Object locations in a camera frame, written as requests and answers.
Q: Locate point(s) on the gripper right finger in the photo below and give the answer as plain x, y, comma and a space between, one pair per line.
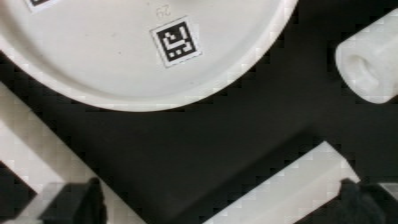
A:
366, 203

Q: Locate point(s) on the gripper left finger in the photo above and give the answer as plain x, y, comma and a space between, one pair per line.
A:
67, 204

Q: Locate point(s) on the white cylindrical table leg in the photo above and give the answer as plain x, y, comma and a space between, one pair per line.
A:
366, 60

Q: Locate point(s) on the white round table top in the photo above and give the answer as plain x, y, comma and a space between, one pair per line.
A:
138, 55

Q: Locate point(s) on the white right fence block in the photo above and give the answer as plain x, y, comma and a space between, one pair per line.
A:
293, 192

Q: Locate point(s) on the white front fence bar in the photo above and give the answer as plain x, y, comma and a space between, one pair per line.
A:
39, 158

